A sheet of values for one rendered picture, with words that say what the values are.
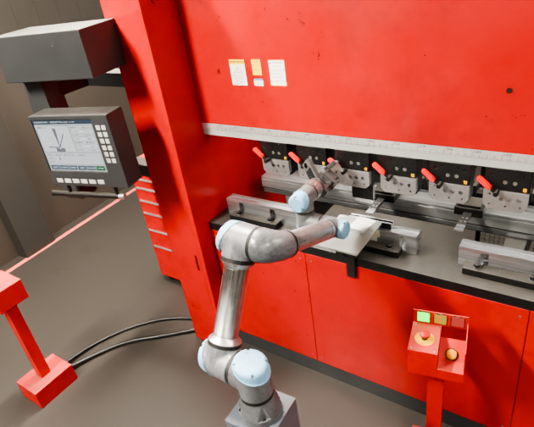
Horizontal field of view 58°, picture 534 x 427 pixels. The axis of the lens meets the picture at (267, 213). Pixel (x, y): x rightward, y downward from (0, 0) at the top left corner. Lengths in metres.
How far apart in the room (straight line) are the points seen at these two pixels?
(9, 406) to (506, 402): 2.68
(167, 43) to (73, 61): 0.41
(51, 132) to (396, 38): 1.58
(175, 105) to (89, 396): 1.78
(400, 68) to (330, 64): 0.28
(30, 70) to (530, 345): 2.37
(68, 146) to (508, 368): 2.16
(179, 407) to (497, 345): 1.67
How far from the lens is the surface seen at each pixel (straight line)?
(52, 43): 2.30
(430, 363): 1.94
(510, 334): 2.16
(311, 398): 2.77
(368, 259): 2.17
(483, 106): 1.82
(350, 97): 1.97
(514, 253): 2.11
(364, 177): 2.08
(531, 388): 2.34
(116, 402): 3.07
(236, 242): 1.54
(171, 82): 2.34
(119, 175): 2.33
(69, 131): 2.40
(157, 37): 2.29
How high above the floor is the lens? 2.15
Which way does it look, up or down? 29 degrees down
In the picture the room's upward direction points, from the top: 9 degrees counter-clockwise
